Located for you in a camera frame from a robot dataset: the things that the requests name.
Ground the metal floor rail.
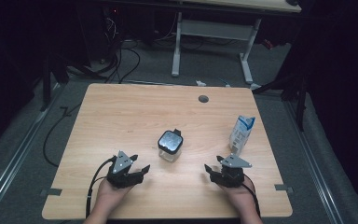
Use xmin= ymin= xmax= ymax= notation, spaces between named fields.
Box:
xmin=283 ymin=99 xmax=344 ymax=224
xmin=0 ymin=83 xmax=64 ymax=224

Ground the grey tape strip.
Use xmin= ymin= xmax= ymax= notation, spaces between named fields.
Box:
xmin=40 ymin=188 xmax=62 ymax=198
xmin=274 ymin=183 xmax=295 ymax=192

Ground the white frame desk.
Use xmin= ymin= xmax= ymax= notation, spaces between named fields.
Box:
xmin=171 ymin=0 xmax=302 ymax=91

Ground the clear jar with black lid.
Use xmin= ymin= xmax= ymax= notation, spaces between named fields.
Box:
xmin=157 ymin=128 xmax=185 ymax=163

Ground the black floor cable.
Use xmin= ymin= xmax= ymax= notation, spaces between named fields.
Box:
xmin=42 ymin=102 xmax=83 ymax=168

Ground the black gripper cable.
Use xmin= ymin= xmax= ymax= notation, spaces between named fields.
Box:
xmin=241 ymin=173 xmax=261 ymax=217
xmin=85 ymin=156 xmax=117 ymax=218

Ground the white and blue bag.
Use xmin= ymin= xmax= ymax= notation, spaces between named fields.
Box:
xmin=228 ymin=115 xmax=256 ymax=157

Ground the black stand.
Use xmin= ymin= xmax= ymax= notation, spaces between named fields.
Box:
xmin=251 ymin=71 xmax=310 ymax=132
xmin=40 ymin=55 xmax=71 ymax=112

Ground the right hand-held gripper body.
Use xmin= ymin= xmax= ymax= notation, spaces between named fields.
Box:
xmin=210 ymin=154 xmax=253 ymax=189

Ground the person's right hand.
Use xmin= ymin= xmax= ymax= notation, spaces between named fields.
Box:
xmin=218 ymin=183 xmax=259 ymax=216

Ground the bundle of black cables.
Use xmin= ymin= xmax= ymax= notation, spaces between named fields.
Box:
xmin=68 ymin=12 xmax=142 ymax=84

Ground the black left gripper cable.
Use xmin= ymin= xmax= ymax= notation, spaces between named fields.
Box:
xmin=85 ymin=156 xmax=117 ymax=218

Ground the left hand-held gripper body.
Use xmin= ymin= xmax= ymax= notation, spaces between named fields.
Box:
xmin=106 ymin=150 xmax=145 ymax=189

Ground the person's left hand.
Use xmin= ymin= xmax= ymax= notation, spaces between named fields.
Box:
xmin=94 ymin=179 xmax=135 ymax=215

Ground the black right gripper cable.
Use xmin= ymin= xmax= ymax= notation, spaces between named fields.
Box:
xmin=241 ymin=173 xmax=261 ymax=217

